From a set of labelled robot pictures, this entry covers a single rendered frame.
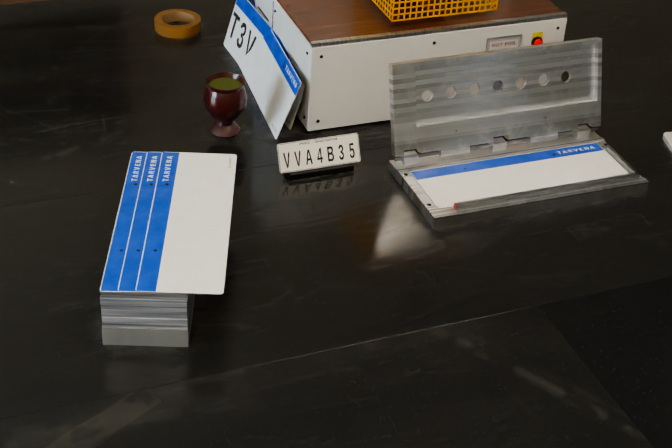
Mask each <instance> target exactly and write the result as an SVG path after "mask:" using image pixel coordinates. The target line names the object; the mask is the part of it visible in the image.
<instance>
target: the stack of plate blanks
mask: <svg viewBox="0 0 672 448"><path fill-rule="evenodd" d="M146 154H147V152H132V153H131V157H130V162H129V166H128V170H127V174H126V179H125V183H124V187H123V192H122V196H121V200H120V205H119V209H118V213H117V217H116V222H115V226H114V230H113V235H112V239H111V243H110V247H109V252H108V256H107V260H106V265H105V269H104V273H103V277H102V282H101V286H100V293H101V296H100V304H101V315H102V342H103V345H129V346H163V347H189V341H190V333H191V325H192V317H193V309H194V301H195V294H164V293H132V292H119V291H118V285H119V280H120V276H121V271H122V266H123V262H124V257H125V252H126V248H127V243H128V238H129V233H130V229H131V224H132V219H133V215H134V210H135V205H136V201H137V196H138V191H139V187H140V182H141V177H142V173H143V168H144V163H145V158H146Z"/></svg>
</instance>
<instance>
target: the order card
mask: <svg viewBox="0 0 672 448"><path fill-rule="evenodd" d="M277 151H278V161H279V170H280V173H281V174H282V173H289V172H295V171H302V170H309V169H315V168H322V167H328V166H335V165H342V164H348V163H355V162H360V161H361V158H360V148H359V138H358V133H351V134H345V135H338V136H331V137H324V138H317V139H310V140H303V141H296V142H289V143H282V144H277Z"/></svg>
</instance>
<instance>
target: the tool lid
mask: <svg viewBox="0 0 672 448"><path fill-rule="evenodd" d="M388 65H389V93H390V121H391V149H392V155H393V156H395V157H399V156H404V151H405V150H412V149H417V151H418V152H419V153H425V152H432V151H440V152H441V155H439V156H440V157H444V156H451V155H457V154H464V153H469V152H470V146H472V145H478V144H485V143H491V142H493V137H498V136H505V138H506V139H508V140H511V139H518V138H524V137H527V138H530V141H529V143H535V142H542V141H548V140H555V139H557V138H558V132H564V131H570V130H577V129H578V124H585V123H588V125H589V126H591V127H597V126H601V82H602V38H598V37H595V38H587V39H579V40H571V41H563V42H555V43H547V44H539V45H531V46H523V47H515V48H507V49H499V50H491V51H483V52H475V53H467V54H459V55H451V56H443V57H435V58H427V59H419V60H411V61H403V62H395V63H389V64H388ZM565 71H567V72H568V73H569V78H568V80H567V81H565V82H563V81H562V80H561V75H562V73H563V72H565ZM543 74H545V75H546V76H547V81H546V82H545V84H543V85H540V84H539V77H540V76H541V75H543ZM520 77H522V78H523V79H524V85H523V86H522V87H521V88H517V86H516V81H517V79H518V78H520ZM497 80H499V81H500V82H501V88H500V89H499V90H498V91H494V89H493V84H494V82H495V81H497ZM475 83H476V84H477V85H478V91H477V92H476V93H475V94H471V93H470V86H471V85H472V84H475ZM449 87H454V89H455V93H454V95H453V96H452V97H447V96H446V90H447V89H448V88H449ZM425 90H430V92H431V97H430V99H429V100H427V101H424V100H423V99H422V93H423V92H424V91H425Z"/></svg>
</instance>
